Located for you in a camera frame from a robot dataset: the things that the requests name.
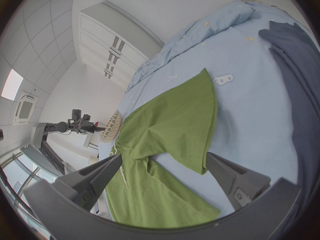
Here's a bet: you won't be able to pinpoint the white ceiling air vent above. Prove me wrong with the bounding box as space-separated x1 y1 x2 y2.
15 91 39 126

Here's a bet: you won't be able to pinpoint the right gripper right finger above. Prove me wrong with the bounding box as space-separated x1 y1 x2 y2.
207 152 271 208

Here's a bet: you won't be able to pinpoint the bed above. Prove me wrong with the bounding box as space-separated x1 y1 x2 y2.
99 0 320 226

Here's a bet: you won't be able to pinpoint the pale blue quilt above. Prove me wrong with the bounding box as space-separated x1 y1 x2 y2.
125 0 262 92

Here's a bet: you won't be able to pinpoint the round woven basket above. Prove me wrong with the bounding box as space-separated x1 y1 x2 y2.
100 110 123 143

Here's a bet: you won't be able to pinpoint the white wardrobe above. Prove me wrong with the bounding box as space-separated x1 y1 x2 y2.
79 3 164 92

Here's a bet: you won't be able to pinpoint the dark blue T-shirt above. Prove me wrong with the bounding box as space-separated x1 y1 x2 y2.
259 20 320 204

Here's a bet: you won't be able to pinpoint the green shorts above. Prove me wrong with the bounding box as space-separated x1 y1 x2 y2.
99 68 222 229

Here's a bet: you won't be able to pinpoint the ceiling light panel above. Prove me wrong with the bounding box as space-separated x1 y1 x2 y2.
1 68 24 101

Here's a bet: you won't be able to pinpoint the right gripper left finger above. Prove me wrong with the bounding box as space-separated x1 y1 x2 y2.
54 153 123 211

